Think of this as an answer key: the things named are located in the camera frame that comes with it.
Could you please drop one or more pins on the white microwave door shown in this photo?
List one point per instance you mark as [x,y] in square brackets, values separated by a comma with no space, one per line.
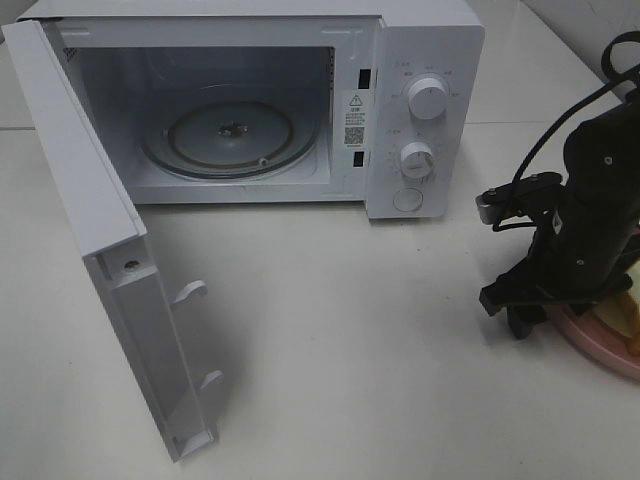
[111,238]

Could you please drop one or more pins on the pink round plate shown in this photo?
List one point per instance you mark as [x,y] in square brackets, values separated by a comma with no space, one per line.
[588,334]

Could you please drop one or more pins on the white bread sandwich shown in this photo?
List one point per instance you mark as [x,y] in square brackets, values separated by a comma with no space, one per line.
[621,313]

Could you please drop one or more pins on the white microwave oven body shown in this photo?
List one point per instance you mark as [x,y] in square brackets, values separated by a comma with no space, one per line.
[350,62]

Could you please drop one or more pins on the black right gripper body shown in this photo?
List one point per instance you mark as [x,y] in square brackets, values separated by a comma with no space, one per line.
[579,254]

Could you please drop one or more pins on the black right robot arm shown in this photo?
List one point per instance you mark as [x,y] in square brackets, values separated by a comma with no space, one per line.
[601,157]

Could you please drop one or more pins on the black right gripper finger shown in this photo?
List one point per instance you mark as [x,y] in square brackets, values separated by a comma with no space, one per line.
[522,318]
[513,288]

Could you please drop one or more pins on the upper white power knob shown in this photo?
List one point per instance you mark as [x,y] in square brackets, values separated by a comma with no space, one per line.
[427,97]

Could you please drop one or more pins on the round white door button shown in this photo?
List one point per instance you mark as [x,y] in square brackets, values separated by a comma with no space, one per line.
[408,200]

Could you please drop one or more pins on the lower white timer knob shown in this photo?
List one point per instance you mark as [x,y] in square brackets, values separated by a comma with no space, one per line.
[416,160]

